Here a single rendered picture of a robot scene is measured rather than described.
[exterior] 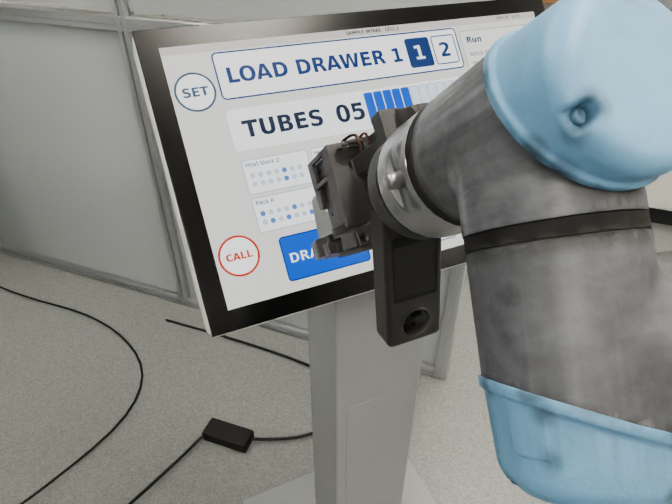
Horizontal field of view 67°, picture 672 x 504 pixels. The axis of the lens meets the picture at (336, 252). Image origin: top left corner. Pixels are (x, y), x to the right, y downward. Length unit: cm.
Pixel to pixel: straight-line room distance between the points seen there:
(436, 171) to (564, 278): 8
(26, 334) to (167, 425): 73
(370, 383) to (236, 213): 43
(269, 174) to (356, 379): 41
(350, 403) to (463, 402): 89
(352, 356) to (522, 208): 60
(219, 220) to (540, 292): 37
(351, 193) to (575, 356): 22
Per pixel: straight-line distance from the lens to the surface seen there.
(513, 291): 21
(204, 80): 55
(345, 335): 74
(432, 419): 165
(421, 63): 64
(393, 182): 28
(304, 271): 52
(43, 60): 192
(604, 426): 21
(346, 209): 37
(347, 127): 57
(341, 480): 103
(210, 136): 53
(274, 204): 52
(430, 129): 25
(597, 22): 20
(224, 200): 52
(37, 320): 222
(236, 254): 51
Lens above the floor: 130
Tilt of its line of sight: 35 degrees down
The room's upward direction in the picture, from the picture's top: straight up
